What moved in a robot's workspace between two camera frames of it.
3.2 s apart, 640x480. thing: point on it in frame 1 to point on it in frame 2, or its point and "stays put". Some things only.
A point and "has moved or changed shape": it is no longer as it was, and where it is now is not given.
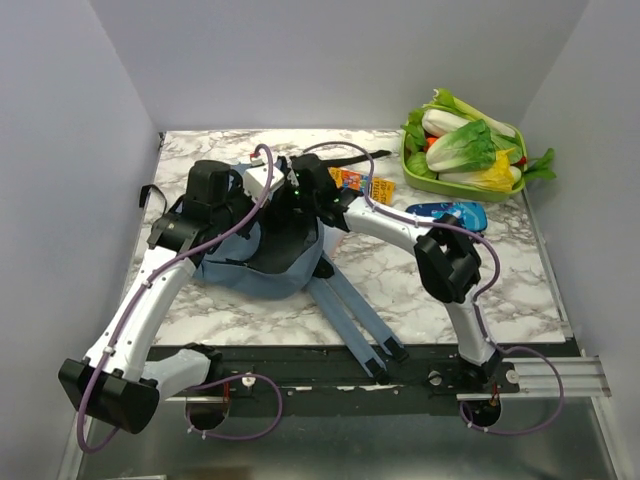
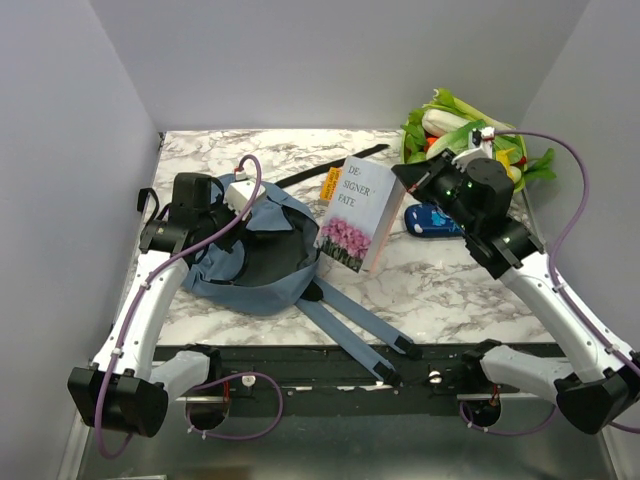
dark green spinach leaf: x=541 y=170 stays put
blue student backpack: x=282 y=256 has moved or changed shape
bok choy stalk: x=445 y=100 stays put
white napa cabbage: x=438 y=122 stays put
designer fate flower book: x=332 y=237 has moved or changed shape
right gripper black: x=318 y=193 to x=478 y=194
